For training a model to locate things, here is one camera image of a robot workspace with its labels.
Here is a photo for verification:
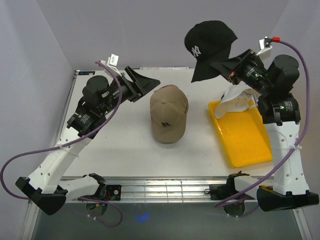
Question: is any beige cap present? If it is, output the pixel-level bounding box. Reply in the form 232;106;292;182
149;87;189;144

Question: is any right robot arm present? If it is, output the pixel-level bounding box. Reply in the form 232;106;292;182
210;50;320;212

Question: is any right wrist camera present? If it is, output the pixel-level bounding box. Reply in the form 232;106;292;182
256;36;273;58

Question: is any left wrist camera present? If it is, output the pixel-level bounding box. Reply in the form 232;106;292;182
98;53;121;75

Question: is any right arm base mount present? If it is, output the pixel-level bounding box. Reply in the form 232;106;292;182
204;184;238;200

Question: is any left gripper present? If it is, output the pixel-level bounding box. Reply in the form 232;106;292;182
100;66;161;116

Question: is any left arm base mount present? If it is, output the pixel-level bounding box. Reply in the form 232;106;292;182
83;184;122;201

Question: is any black cap white logo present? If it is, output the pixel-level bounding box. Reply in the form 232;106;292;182
184;20;238;83

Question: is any yellow plastic tray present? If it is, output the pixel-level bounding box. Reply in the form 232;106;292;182
208;100;273;168

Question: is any aluminium table rail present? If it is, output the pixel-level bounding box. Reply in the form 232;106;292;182
28;177;301;204

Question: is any pink cap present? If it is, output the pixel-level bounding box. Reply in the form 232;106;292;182
159;84;178;90

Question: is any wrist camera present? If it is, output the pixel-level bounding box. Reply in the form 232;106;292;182
256;36;273;58
98;53;121;75

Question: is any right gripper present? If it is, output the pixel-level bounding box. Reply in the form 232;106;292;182
209;48;273;95

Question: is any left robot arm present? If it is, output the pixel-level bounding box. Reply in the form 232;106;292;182
15;66;161;216

